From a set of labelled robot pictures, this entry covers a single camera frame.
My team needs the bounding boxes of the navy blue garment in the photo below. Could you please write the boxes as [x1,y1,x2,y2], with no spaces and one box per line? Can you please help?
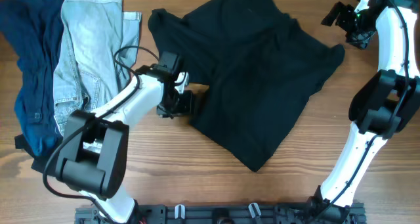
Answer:
[1,0,64,149]

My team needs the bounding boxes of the light blue denim shorts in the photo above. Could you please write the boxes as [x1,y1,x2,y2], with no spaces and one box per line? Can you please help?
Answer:
[53,0,142,133]

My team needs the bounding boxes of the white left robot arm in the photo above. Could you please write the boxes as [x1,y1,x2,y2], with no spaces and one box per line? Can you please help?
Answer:
[53,52,193,223]

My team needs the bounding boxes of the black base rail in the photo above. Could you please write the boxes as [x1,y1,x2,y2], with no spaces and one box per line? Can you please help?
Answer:
[74,202,367,224]

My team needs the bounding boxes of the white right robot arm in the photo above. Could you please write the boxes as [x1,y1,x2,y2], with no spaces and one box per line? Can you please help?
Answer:
[301,0,419,223]

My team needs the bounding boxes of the black shorts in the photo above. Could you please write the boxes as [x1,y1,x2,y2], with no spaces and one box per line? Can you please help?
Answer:
[148,0,345,171]

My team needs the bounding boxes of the black garment under pile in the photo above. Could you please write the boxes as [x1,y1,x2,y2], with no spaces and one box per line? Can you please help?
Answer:
[14,134,62,173]

